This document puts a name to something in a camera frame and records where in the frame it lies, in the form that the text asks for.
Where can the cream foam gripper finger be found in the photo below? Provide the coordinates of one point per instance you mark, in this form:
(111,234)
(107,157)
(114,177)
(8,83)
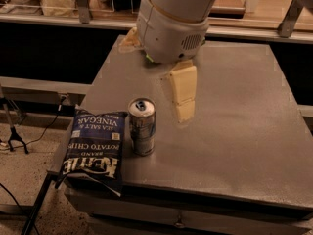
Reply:
(183,80)
(130,42)

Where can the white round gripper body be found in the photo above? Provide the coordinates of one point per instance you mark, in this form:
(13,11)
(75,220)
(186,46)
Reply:
(167,35)

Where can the silver redbull can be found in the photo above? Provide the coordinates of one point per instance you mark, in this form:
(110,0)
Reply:
(142,125)

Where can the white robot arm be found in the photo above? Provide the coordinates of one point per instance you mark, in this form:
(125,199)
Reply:
(172,32)

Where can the green chip bag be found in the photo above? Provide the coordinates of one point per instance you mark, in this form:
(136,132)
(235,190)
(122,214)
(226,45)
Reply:
(149,58)

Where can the blue kettle chip bag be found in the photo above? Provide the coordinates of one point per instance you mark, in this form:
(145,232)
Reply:
(95,148)

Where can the brown cardboard tray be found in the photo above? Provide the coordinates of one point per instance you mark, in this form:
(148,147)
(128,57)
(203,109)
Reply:
(227,9)

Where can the black tripod stand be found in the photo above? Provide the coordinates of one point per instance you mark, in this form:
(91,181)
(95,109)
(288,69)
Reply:
(14,135)

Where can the black table leg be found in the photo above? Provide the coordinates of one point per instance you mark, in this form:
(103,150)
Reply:
(30,223)

